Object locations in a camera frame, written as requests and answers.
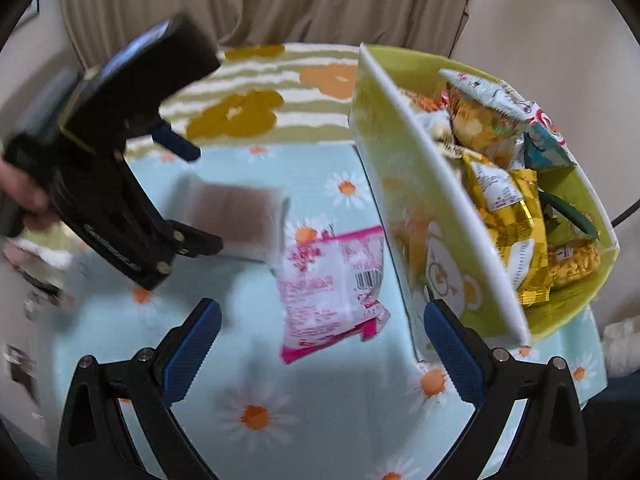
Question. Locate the person's left hand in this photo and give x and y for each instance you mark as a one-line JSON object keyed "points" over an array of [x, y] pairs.
{"points": [[22, 187]]}

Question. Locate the dark green snack packet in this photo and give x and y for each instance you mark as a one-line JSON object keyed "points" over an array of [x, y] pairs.
{"points": [[572, 217]]}

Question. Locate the yellow foil snack packet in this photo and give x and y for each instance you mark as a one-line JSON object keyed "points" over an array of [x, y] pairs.
{"points": [[515, 220]]}

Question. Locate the green white chip packet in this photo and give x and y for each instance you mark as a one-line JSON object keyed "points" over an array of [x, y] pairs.
{"points": [[480, 115]]}

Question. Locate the beige curtain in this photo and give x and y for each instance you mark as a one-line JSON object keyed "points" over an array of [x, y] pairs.
{"points": [[275, 0]]}

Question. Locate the light blue daisy tablecloth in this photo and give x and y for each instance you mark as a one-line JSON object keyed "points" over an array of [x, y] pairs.
{"points": [[325, 410]]}

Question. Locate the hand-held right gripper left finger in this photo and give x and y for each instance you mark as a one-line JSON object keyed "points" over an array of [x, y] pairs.
{"points": [[195, 345]]}

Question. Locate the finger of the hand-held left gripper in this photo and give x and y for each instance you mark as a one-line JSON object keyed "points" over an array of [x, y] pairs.
{"points": [[150, 240], [177, 144]]}

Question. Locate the brown grey snack packet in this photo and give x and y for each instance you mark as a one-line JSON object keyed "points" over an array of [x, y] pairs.
{"points": [[230, 210]]}

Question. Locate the small white snack packet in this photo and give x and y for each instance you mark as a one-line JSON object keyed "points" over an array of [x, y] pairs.
{"points": [[440, 127]]}

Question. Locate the pink striped snack packet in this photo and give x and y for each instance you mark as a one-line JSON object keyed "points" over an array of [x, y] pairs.
{"points": [[320, 290]]}

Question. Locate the white cloth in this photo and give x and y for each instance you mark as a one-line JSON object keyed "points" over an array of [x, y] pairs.
{"points": [[622, 347]]}

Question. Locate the red white round-logo snack packet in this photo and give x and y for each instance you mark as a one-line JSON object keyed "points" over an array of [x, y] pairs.
{"points": [[546, 150]]}

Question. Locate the striped floral blanket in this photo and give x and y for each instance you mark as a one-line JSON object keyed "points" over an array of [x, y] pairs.
{"points": [[250, 110]]}

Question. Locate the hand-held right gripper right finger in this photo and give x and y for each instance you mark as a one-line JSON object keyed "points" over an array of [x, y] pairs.
{"points": [[455, 350]]}

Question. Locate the clear orange crisps packet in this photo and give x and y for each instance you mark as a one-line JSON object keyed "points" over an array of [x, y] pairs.
{"points": [[575, 262]]}

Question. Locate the yellow-green storage box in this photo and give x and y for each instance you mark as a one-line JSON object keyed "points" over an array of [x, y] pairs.
{"points": [[395, 170]]}

